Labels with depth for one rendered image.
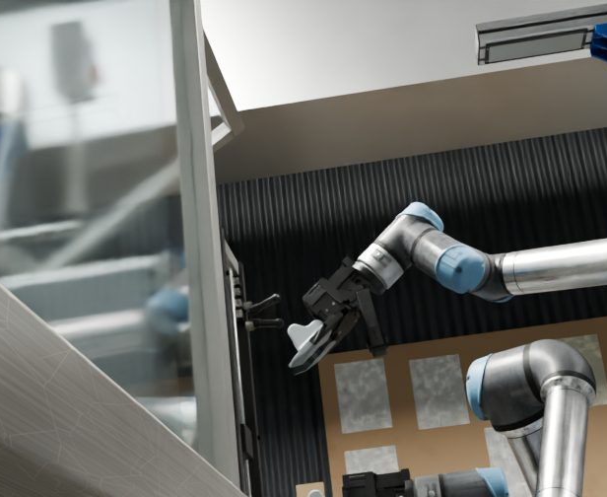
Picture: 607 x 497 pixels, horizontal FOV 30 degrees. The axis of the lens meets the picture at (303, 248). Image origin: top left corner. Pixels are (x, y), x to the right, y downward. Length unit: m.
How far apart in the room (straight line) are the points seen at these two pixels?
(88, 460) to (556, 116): 3.66
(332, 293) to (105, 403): 1.57
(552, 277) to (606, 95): 2.02
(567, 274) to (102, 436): 1.60
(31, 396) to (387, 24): 3.44
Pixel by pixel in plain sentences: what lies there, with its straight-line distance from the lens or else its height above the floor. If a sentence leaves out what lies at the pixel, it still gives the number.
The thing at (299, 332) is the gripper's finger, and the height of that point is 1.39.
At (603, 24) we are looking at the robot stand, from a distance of 2.31.
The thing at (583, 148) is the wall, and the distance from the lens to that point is 5.16.
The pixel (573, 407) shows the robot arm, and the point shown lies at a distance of 1.99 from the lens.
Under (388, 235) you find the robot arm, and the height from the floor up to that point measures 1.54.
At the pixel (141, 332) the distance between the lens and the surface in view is 0.71.
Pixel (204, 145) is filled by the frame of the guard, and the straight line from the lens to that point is 0.98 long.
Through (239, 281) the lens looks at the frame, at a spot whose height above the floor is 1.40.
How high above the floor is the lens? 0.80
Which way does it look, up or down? 23 degrees up
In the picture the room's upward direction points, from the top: 6 degrees counter-clockwise
